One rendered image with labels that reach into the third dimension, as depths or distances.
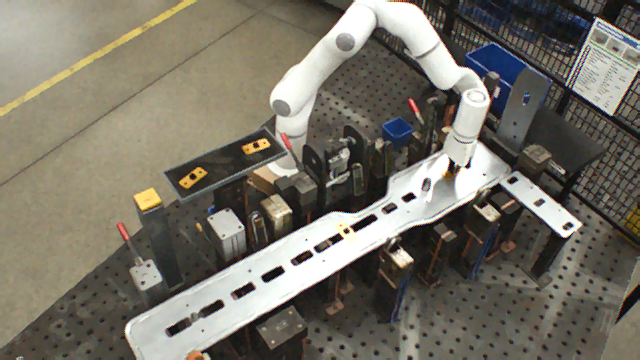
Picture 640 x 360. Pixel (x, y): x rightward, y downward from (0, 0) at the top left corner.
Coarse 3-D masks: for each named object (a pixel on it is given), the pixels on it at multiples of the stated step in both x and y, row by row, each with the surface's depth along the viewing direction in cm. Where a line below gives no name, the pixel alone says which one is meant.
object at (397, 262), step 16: (384, 256) 166; (400, 256) 163; (384, 272) 171; (400, 272) 163; (384, 288) 177; (400, 288) 170; (368, 304) 190; (384, 304) 181; (400, 304) 183; (384, 320) 186
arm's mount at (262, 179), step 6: (264, 168) 219; (252, 174) 219; (258, 174) 216; (264, 174) 217; (270, 174) 217; (252, 180) 224; (258, 180) 219; (264, 180) 216; (270, 180) 215; (258, 186) 222; (264, 186) 219; (270, 186) 217; (264, 192) 221; (270, 192) 219
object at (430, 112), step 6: (426, 102) 185; (432, 102) 186; (426, 108) 187; (432, 108) 188; (438, 108) 183; (426, 114) 188; (432, 114) 190; (426, 120) 189; (432, 120) 191; (426, 126) 191; (432, 126) 193; (426, 132) 192; (432, 132) 194; (432, 138) 196
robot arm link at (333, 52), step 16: (352, 16) 160; (368, 16) 162; (336, 32) 159; (352, 32) 158; (368, 32) 162; (320, 48) 173; (336, 48) 162; (352, 48) 160; (304, 64) 181; (320, 64) 176; (336, 64) 175; (288, 80) 184; (304, 80) 182; (320, 80) 182; (272, 96) 188; (288, 96) 185; (304, 96) 185; (288, 112) 188
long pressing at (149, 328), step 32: (448, 160) 196; (480, 160) 197; (416, 192) 186; (448, 192) 187; (320, 224) 175; (352, 224) 176; (384, 224) 176; (416, 224) 178; (256, 256) 166; (288, 256) 167; (320, 256) 167; (352, 256) 168; (192, 288) 158; (224, 288) 159; (256, 288) 159; (288, 288) 160; (160, 320) 151; (224, 320) 152; (160, 352) 145
